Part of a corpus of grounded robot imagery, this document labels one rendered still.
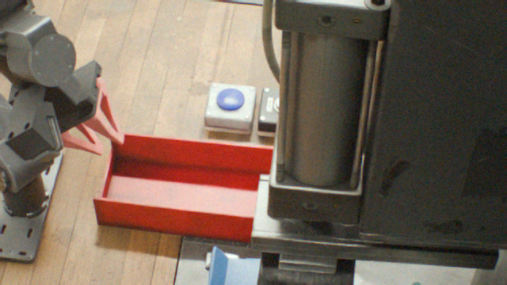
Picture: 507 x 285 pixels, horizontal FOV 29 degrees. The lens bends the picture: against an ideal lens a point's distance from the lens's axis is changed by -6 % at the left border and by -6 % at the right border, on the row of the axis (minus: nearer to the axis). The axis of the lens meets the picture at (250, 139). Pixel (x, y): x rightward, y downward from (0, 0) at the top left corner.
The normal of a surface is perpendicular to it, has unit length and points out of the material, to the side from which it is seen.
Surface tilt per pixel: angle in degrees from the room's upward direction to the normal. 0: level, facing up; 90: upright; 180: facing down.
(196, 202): 0
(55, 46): 61
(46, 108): 56
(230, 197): 0
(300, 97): 90
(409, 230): 90
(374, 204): 90
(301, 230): 0
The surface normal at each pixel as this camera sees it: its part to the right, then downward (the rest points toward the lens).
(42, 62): 0.64, 0.16
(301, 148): -0.49, 0.67
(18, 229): 0.01, -0.64
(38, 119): 0.83, -0.39
